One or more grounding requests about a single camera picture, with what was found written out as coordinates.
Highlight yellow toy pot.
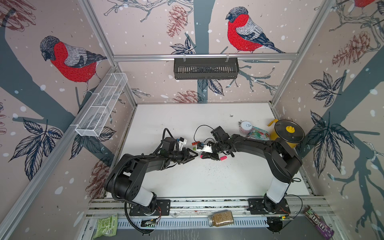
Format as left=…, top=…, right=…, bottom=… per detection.
left=268, top=119, right=305, bottom=149

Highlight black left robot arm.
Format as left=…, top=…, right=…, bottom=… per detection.
left=104, top=128, right=199, bottom=236

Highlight white wire shelf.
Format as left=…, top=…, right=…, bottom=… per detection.
left=75, top=73, right=128, bottom=137

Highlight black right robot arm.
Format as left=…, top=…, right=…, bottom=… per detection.
left=197, top=126, right=303, bottom=214

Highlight glass jar with grains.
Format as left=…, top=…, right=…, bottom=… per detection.
left=209, top=210, right=234, bottom=227

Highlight green candy packet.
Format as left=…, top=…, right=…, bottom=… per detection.
left=247, top=126, right=270, bottom=141

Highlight green snack bag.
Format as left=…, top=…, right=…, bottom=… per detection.
left=93, top=214, right=118, bottom=239

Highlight purple candy bar pack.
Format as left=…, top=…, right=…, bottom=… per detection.
left=303, top=206, right=335, bottom=240

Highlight black wire basket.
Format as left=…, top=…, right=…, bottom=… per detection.
left=174, top=58, right=240, bottom=80

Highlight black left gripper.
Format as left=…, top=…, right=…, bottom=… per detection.
left=168, top=148, right=199, bottom=165

